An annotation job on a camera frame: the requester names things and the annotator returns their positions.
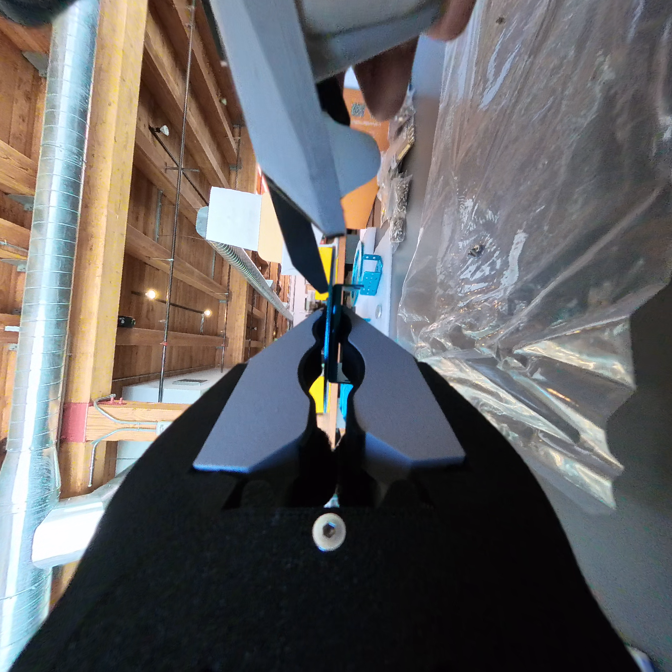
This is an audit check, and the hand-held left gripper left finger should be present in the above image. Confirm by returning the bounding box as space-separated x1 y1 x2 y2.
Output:
192 309 323 474

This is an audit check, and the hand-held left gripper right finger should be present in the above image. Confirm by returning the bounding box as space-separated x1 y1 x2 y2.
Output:
340 304 467 488

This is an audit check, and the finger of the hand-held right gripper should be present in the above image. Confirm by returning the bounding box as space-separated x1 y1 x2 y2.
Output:
209 0 347 238
261 175 330 295

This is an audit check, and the blue servo mount bracket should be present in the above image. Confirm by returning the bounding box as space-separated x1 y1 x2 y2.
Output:
335 283 364 385

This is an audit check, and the clear plastic bag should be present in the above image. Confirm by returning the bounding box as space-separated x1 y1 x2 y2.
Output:
396 0 672 511

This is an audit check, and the person's right hand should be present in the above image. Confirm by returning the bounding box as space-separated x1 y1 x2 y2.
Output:
353 0 476 121

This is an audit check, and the beige hanging panel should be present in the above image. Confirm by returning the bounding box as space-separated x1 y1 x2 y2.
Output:
256 193 287 264

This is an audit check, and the blue round metal base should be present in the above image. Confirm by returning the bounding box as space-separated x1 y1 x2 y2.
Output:
349 241 363 308

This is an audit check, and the white hanging panel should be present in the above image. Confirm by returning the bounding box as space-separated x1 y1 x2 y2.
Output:
196 186 263 253

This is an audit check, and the orange and white cardboard box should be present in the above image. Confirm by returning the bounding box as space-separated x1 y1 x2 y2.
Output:
336 84 393 231

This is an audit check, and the white foam sheet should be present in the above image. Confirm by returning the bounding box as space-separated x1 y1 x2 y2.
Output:
357 226 405 342

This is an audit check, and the pile of screw bags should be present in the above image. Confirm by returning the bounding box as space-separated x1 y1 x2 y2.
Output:
377 100 417 243

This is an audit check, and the silver flexible duct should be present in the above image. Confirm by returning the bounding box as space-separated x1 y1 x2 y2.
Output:
204 237 295 322

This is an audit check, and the wide blue perforated bracket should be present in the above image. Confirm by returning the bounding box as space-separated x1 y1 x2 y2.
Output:
357 252 385 306

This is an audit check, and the large silver duct pipe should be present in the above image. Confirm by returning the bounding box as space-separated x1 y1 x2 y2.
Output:
0 0 124 654

